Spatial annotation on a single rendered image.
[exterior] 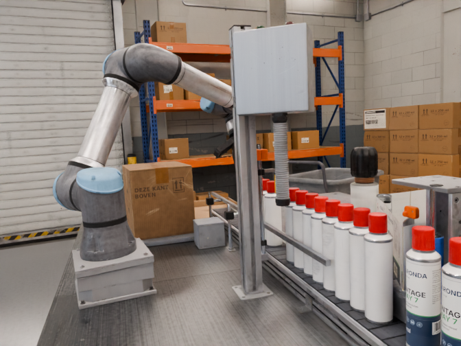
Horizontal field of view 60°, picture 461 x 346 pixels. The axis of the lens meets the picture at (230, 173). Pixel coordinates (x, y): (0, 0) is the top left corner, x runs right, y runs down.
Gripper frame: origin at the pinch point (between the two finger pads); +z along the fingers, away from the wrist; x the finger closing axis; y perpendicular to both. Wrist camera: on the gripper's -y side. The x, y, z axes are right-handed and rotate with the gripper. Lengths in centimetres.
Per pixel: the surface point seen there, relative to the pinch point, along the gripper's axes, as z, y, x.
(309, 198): 27, 0, -49
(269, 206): 19.5, -0.7, -23.1
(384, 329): 58, -1, -64
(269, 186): 13.7, -0.1, -25.6
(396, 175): -74, 247, 220
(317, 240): 37, -1, -50
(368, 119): -146, 238, 221
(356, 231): 40, -1, -66
